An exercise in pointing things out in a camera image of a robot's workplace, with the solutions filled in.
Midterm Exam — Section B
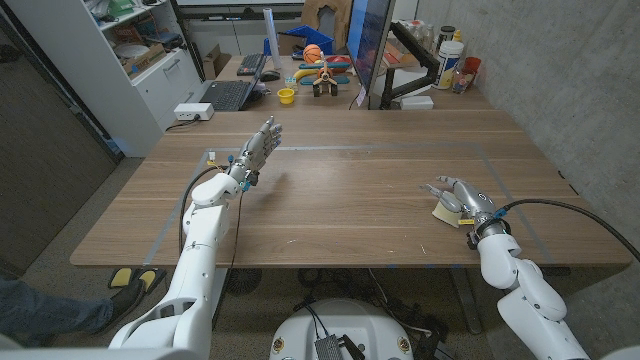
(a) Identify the yellow black foot pedal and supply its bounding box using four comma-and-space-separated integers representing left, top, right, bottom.
108, 266, 168, 294

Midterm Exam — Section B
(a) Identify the printed cardboard box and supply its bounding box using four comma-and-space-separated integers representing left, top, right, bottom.
122, 42, 167, 79

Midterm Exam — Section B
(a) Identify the round black floor fan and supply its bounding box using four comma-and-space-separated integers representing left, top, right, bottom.
224, 268, 264, 297

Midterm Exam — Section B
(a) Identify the white wipes canister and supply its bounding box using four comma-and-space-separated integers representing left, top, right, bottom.
433, 39, 465, 91

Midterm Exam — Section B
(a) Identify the flat white box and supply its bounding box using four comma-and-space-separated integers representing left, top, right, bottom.
399, 95, 435, 111

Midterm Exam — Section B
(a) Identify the orange toy basketball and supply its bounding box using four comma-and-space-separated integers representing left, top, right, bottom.
302, 43, 323, 65

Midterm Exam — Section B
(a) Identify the white power strip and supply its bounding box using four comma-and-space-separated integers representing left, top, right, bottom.
173, 102, 215, 122

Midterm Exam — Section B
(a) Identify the black shoe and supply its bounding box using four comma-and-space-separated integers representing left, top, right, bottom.
94, 278, 146, 335

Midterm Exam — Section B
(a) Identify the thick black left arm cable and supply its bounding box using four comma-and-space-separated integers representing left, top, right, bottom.
178, 165, 226, 256

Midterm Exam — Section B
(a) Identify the black laptop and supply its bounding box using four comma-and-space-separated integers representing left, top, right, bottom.
199, 54, 266, 112

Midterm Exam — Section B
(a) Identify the white shelf cabinet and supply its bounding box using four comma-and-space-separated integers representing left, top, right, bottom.
4, 0, 206, 159

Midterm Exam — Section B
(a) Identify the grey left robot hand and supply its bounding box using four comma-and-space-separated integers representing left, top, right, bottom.
228, 115, 284, 182

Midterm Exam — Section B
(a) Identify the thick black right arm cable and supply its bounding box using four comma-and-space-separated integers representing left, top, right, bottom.
499, 198, 640, 264

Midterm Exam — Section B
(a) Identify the open cardboard box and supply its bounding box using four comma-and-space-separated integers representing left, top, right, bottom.
202, 43, 232, 80

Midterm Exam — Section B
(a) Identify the red plastic cup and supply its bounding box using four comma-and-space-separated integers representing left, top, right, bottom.
462, 56, 483, 81

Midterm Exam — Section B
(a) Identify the flat computer monitor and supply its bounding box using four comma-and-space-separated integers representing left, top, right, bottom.
346, 0, 396, 96

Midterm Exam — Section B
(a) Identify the dark lidded jar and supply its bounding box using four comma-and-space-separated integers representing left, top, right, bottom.
438, 25, 457, 51

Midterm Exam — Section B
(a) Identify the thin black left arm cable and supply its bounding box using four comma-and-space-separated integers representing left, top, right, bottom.
229, 189, 245, 271

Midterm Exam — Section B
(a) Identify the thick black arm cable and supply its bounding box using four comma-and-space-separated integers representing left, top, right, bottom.
499, 198, 640, 264
178, 165, 226, 256

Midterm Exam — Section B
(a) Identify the black keyboard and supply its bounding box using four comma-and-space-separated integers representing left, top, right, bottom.
236, 52, 267, 77

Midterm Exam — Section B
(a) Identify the curved wooden panel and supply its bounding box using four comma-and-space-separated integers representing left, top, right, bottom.
301, 0, 354, 39

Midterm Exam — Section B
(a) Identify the wooden toy airplane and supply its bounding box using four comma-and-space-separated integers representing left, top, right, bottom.
312, 52, 340, 98

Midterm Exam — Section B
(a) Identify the blue plastic bin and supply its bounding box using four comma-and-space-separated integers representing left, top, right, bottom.
263, 24, 335, 57

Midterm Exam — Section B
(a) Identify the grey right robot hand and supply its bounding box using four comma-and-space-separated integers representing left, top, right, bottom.
418, 175, 506, 236

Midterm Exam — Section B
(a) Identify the pale yellow sponge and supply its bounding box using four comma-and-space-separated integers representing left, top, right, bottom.
431, 199, 464, 229

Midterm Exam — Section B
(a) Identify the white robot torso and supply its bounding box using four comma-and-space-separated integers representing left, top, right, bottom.
269, 298, 415, 360

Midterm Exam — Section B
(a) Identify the red bowl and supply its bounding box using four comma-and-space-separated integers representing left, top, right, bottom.
325, 54, 354, 75

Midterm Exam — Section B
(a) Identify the person's leg in jeans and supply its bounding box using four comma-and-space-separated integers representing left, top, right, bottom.
0, 277, 115, 349

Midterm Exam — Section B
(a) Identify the yellow toy banana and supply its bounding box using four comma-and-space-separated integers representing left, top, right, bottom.
292, 67, 321, 84

